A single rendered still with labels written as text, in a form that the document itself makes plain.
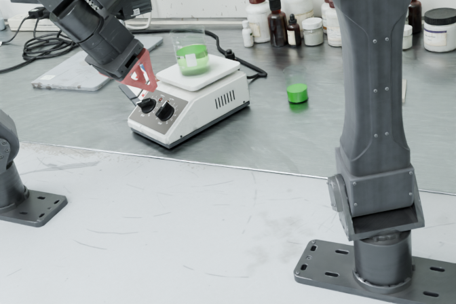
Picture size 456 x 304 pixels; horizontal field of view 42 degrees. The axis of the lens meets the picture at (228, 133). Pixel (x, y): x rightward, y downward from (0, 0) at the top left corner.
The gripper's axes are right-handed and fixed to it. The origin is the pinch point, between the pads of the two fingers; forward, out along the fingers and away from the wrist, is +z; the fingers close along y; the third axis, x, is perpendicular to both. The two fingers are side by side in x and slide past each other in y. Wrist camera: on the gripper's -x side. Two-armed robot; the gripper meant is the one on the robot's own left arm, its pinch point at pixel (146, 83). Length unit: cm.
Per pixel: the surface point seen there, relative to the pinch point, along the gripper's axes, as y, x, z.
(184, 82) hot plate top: 0.3, -5.0, 6.5
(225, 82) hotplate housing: -2.8, -9.6, 11.5
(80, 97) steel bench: 33.6, 5.2, 10.7
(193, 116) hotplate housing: -3.4, -0.8, 9.6
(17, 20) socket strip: 100, -8, 15
